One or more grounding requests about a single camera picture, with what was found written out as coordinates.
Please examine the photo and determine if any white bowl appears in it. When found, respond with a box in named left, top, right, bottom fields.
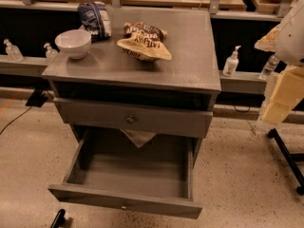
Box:
left=55, top=29, right=91, bottom=59

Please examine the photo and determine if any black floor box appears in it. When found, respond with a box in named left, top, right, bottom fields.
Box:
left=26, top=89, right=48, bottom=107

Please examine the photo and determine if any blue chip bag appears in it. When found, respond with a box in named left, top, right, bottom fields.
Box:
left=77, top=2, right=111, bottom=42

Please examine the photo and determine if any grey ledge rail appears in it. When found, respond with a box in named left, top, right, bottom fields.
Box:
left=0, top=55, right=266, bottom=95

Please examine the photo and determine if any clear sanitizer bottle far left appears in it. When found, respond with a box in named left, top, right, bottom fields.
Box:
left=4, top=39, right=24, bottom=62

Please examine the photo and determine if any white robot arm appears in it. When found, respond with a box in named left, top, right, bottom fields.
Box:
left=255, top=0, right=304, bottom=124

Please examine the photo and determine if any black stand leg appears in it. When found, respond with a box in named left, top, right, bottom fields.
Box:
left=267, top=128, right=304, bottom=196

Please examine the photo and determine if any black floor cable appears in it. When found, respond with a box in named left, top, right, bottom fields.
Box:
left=0, top=105, right=32, bottom=135

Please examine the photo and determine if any brown chip bag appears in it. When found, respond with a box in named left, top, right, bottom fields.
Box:
left=117, top=22, right=172, bottom=62

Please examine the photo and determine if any white pump lotion bottle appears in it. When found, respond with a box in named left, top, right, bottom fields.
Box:
left=222, top=46, right=240, bottom=77

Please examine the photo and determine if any open lower grey drawer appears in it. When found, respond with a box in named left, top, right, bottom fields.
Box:
left=48, top=128, right=202, bottom=219

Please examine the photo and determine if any black handle bottom edge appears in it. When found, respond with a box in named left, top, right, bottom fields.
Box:
left=50, top=209, right=66, bottom=228

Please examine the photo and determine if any clear water bottle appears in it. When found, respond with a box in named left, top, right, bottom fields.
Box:
left=258, top=54, right=279, bottom=80

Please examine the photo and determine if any upper grey drawer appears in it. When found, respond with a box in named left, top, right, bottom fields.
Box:
left=54, top=98, right=213, bottom=138

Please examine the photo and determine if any grey wooden drawer cabinet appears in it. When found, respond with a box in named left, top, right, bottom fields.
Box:
left=42, top=6, right=222, bottom=153

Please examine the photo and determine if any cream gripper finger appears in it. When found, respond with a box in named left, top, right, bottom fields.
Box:
left=255, top=26, right=278, bottom=52
left=261, top=66, right=304, bottom=124

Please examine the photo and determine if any clear sanitizer bottle near cabinet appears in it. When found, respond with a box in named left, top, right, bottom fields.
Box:
left=44, top=43, right=58, bottom=64

